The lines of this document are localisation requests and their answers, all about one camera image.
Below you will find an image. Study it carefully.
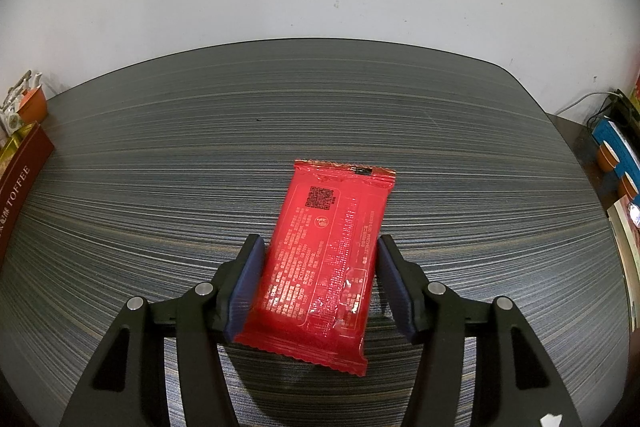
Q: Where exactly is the stack of books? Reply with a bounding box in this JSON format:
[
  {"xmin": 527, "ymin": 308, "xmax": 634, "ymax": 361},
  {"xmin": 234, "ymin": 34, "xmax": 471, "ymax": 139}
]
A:
[{"xmin": 607, "ymin": 197, "xmax": 640, "ymax": 333}]

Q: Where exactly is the patterned ceramic teapot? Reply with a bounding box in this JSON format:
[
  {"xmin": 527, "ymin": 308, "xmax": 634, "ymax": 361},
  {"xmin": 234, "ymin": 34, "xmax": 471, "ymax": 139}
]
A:
[{"xmin": 0, "ymin": 69, "xmax": 43, "ymax": 135}]

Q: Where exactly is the red snack packet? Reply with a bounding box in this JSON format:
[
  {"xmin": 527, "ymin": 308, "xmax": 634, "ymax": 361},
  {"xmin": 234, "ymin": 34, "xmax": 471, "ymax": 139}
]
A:
[{"xmin": 232, "ymin": 159, "xmax": 398, "ymax": 378}]

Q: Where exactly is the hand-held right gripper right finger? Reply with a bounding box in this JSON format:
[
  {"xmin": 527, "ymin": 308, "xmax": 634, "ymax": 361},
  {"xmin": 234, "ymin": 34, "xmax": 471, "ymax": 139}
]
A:
[{"xmin": 376, "ymin": 234, "xmax": 583, "ymax": 427}]

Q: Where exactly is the blue box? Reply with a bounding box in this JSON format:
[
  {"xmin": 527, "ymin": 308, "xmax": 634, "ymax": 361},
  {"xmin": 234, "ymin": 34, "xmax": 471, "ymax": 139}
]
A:
[{"xmin": 592, "ymin": 117, "xmax": 640, "ymax": 188}]

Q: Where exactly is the red tin box gold interior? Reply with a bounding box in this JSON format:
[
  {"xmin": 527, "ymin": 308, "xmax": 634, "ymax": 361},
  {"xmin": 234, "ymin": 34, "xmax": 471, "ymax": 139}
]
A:
[{"xmin": 0, "ymin": 122, "xmax": 56, "ymax": 268}]

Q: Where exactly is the grey cable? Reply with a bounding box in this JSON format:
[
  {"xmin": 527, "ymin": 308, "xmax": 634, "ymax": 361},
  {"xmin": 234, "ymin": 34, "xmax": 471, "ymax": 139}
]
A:
[{"xmin": 557, "ymin": 91, "xmax": 621, "ymax": 118}]

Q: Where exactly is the brown clay teacup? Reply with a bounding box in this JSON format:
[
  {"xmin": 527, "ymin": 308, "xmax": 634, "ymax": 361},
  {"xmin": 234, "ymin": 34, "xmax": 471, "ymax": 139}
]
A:
[
  {"xmin": 617, "ymin": 172, "xmax": 640, "ymax": 200},
  {"xmin": 597, "ymin": 142, "xmax": 621, "ymax": 170}
]

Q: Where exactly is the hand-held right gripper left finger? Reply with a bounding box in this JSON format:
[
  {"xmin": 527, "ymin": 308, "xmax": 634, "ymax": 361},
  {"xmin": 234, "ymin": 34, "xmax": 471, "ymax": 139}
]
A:
[{"xmin": 60, "ymin": 233, "xmax": 266, "ymax": 427}]

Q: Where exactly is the orange teacup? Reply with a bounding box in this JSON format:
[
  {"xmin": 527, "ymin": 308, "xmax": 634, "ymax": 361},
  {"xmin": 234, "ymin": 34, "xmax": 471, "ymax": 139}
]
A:
[{"xmin": 17, "ymin": 88, "xmax": 49, "ymax": 122}]

